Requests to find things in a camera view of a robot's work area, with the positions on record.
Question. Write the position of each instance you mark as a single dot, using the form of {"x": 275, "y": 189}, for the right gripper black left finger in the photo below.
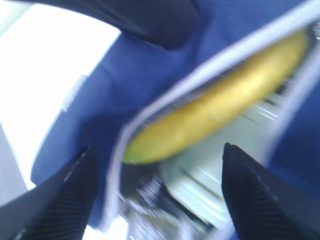
{"x": 57, "y": 209}

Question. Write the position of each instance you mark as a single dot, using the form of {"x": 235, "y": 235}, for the yellow banana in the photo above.
{"x": 256, "y": 78}

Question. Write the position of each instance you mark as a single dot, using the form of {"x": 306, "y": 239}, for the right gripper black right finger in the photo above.
{"x": 262, "y": 206}

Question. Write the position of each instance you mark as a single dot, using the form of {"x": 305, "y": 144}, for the green lidded glass container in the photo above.
{"x": 180, "y": 198}

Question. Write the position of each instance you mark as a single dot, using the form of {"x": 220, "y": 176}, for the navy blue lunch bag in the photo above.
{"x": 133, "y": 74}

